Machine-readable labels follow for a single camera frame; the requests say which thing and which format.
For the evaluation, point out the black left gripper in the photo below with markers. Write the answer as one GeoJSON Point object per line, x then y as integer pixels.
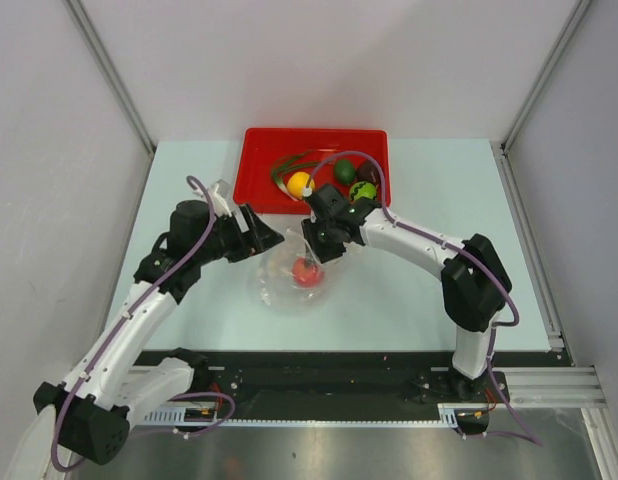
{"type": "Point", "coordinates": [262, 237]}

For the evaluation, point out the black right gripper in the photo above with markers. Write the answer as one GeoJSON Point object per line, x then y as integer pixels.
{"type": "Point", "coordinates": [310, 227]}

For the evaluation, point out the red fake tomato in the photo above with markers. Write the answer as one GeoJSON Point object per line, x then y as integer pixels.
{"type": "Point", "coordinates": [306, 274]}

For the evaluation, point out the clear zip top bag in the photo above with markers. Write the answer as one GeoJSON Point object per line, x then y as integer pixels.
{"type": "Point", "coordinates": [290, 279]}

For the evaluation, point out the green fake ball fruit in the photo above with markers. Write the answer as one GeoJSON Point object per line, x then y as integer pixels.
{"type": "Point", "coordinates": [363, 189]}

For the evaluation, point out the yellow fake lemon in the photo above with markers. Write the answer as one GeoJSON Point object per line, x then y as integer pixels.
{"type": "Point", "coordinates": [297, 182]}

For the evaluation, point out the dark green fake lime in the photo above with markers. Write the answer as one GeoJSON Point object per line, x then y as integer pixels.
{"type": "Point", "coordinates": [344, 172]}

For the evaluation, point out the dark red fake fruit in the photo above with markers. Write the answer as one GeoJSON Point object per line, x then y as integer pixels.
{"type": "Point", "coordinates": [367, 171]}

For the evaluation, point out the green fake chive sprig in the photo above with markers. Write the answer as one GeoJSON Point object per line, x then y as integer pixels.
{"type": "Point", "coordinates": [288, 164]}

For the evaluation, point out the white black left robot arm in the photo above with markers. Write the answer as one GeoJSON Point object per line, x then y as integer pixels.
{"type": "Point", "coordinates": [95, 409]}

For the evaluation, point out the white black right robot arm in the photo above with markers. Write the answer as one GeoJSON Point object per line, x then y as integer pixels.
{"type": "Point", "coordinates": [475, 285]}

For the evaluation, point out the red plastic tray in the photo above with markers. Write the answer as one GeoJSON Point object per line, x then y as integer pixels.
{"type": "Point", "coordinates": [266, 150]}

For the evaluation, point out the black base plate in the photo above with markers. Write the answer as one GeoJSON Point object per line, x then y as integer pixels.
{"type": "Point", "coordinates": [339, 388]}

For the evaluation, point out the aluminium frame post left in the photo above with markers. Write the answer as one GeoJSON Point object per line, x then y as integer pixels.
{"type": "Point", "coordinates": [97, 48]}

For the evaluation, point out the aluminium frame post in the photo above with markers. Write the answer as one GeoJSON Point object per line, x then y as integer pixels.
{"type": "Point", "coordinates": [97, 48]}
{"type": "Point", "coordinates": [549, 67]}

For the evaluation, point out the aluminium frame post right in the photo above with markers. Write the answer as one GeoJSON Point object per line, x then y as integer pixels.
{"type": "Point", "coordinates": [549, 67]}

